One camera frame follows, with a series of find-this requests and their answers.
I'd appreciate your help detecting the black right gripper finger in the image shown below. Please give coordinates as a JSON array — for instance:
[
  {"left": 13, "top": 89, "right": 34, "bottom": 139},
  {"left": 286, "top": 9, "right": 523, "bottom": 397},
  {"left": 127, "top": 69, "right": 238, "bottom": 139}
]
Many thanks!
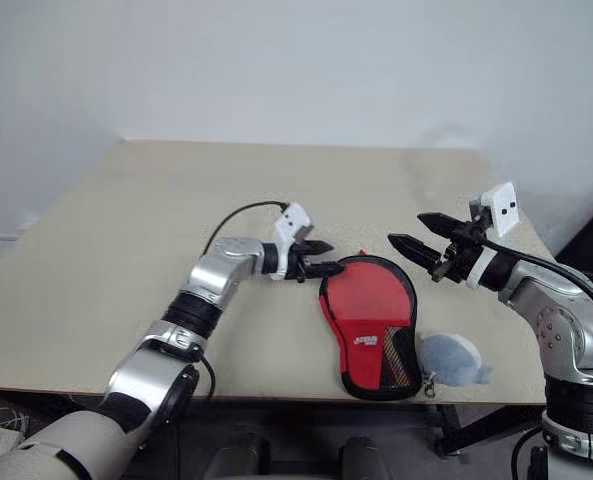
[
  {"left": 386, "top": 232, "right": 450, "bottom": 275},
  {"left": 416, "top": 211, "right": 465, "bottom": 237}
]

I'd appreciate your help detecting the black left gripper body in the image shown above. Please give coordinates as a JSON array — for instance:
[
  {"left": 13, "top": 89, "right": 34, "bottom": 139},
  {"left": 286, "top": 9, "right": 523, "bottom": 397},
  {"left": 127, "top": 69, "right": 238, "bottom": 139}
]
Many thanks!
[{"left": 285, "top": 239, "right": 322, "bottom": 283}]

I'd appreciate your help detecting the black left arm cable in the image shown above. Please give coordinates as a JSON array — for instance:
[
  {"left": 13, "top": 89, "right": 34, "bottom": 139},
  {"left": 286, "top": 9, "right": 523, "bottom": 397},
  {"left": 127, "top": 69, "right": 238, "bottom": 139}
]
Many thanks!
[{"left": 195, "top": 200, "right": 290, "bottom": 401}]

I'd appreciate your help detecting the dark rounded shape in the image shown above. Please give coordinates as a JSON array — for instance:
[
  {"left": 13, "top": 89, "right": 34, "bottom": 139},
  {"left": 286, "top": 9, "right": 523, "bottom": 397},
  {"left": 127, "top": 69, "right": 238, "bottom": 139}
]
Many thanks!
[
  {"left": 209, "top": 433, "right": 273, "bottom": 480},
  {"left": 337, "top": 435, "right": 386, "bottom": 480}
]

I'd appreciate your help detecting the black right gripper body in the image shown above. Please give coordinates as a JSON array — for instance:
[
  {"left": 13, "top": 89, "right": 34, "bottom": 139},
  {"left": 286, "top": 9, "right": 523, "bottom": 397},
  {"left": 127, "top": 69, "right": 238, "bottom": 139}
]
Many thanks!
[{"left": 428, "top": 218, "right": 490, "bottom": 286}]

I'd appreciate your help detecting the black metal table leg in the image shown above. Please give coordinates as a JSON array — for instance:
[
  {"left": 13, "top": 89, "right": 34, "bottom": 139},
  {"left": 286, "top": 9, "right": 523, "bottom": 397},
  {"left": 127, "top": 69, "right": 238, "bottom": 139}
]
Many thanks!
[{"left": 425, "top": 403, "right": 547, "bottom": 457}]

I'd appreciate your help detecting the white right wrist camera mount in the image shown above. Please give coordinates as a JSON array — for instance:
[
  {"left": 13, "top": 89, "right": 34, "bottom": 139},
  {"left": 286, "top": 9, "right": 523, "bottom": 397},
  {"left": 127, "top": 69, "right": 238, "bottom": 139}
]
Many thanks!
[{"left": 465, "top": 182, "right": 520, "bottom": 291}]

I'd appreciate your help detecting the red black paddle case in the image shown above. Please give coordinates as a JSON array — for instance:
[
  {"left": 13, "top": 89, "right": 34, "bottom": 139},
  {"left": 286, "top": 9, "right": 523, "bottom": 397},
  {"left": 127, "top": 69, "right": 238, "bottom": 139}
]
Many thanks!
[{"left": 317, "top": 253, "right": 424, "bottom": 403}]

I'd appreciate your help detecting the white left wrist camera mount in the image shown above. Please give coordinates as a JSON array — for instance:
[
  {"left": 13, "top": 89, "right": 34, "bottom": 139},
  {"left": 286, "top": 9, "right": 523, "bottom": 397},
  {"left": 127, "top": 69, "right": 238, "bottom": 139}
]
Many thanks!
[{"left": 269, "top": 201, "right": 318, "bottom": 282}]

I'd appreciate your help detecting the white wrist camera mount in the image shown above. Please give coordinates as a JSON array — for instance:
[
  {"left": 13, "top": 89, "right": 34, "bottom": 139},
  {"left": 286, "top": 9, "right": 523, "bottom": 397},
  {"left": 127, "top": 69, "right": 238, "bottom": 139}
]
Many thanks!
[
  {"left": 465, "top": 182, "right": 520, "bottom": 291},
  {"left": 269, "top": 201, "right": 318, "bottom": 282}
]

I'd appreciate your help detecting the blue white plush keychain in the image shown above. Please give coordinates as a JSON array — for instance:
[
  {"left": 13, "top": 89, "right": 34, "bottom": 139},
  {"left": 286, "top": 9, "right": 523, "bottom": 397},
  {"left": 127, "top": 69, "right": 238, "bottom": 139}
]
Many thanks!
[{"left": 419, "top": 329, "right": 495, "bottom": 388}]

